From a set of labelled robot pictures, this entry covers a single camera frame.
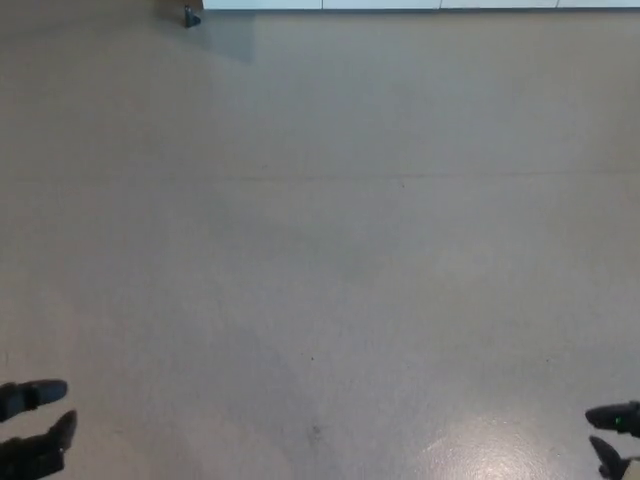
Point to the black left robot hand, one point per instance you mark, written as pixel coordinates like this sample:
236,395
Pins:
30,450

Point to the white locker door 2D08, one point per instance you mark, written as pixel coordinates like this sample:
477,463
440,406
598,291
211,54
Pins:
382,3

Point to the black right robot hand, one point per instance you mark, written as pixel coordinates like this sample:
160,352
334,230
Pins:
617,420

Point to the black floor door stop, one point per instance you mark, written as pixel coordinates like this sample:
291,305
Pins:
191,20

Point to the white locker door 2D04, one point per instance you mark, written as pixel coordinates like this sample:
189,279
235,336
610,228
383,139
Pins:
262,4

